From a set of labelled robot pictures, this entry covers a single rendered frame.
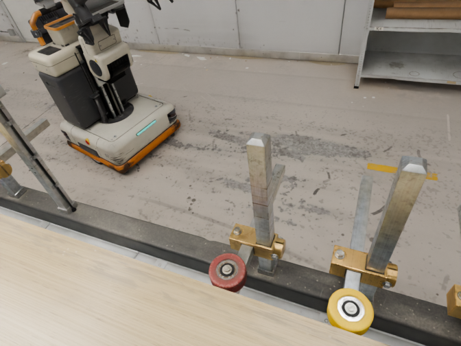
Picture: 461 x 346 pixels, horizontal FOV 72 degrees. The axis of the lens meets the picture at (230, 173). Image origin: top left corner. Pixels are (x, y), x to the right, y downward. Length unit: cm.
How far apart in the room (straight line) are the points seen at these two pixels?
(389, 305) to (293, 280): 24
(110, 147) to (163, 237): 128
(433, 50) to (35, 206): 309
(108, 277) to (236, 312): 29
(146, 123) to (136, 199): 54
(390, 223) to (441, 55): 280
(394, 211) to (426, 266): 128
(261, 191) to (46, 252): 55
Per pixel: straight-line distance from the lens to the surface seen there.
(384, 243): 69
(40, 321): 82
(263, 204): 68
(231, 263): 72
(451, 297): 87
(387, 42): 331
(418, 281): 183
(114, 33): 216
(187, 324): 68
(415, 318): 94
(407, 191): 58
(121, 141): 226
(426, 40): 332
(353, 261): 78
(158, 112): 242
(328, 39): 334
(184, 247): 101
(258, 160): 59
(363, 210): 89
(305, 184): 209
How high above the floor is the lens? 152
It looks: 44 degrees down
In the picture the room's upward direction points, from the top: 9 degrees counter-clockwise
